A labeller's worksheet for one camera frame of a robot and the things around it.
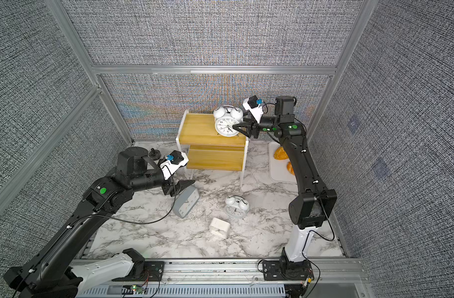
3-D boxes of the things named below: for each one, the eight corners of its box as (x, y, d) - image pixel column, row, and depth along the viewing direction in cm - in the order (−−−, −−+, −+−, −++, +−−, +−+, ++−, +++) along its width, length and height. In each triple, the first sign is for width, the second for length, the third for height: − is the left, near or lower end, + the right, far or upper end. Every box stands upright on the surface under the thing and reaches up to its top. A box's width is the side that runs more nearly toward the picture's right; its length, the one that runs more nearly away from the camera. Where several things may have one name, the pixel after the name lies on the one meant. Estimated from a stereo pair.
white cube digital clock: (210, 232, 85) (209, 226, 79) (214, 223, 88) (213, 216, 82) (226, 239, 84) (226, 233, 77) (229, 229, 86) (230, 223, 80)
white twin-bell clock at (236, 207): (223, 214, 91) (223, 203, 81) (228, 204, 94) (228, 192, 84) (243, 223, 88) (245, 212, 79) (247, 212, 92) (250, 201, 82)
